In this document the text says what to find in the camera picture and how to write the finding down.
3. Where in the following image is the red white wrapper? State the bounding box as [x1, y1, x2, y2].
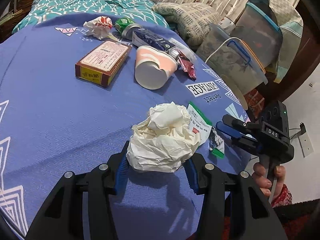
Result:
[83, 16, 113, 40]

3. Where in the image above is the red foil snack wrapper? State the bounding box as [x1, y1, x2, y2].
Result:
[177, 51, 196, 80]

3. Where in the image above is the person's right hand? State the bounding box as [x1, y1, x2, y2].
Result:
[252, 162, 286, 202]

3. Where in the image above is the teal patterned bed quilt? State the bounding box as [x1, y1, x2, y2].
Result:
[11, 0, 169, 34]

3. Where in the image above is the blue patterned blanket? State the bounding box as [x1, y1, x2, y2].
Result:
[1, 13, 248, 239]

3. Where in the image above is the white wall socket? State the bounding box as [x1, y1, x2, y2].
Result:
[298, 122, 314, 158]

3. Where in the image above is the green soda can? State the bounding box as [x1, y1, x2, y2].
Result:
[114, 17, 142, 40]

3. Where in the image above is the black tracker box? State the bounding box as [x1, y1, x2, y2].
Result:
[259, 101, 289, 137]

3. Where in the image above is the brown yellow medicine box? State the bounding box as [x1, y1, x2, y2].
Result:
[75, 40, 132, 88]

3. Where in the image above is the large clear storage box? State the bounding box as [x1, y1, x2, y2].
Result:
[196, 23, 268, 94]

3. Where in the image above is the green white sachet packet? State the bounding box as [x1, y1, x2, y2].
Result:
[187, 101, 225, 158]

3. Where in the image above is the upper teal-lid storage box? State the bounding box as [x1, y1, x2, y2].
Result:
[230, 2, 283, 68]

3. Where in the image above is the white cable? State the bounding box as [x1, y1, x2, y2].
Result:
[204, 36, 242, 65]

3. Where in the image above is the white paper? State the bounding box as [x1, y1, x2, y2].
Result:
[126, 102, 201, 173]

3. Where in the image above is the beige plastic trash bin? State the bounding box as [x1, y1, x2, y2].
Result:
[221, 75, 248, 110]

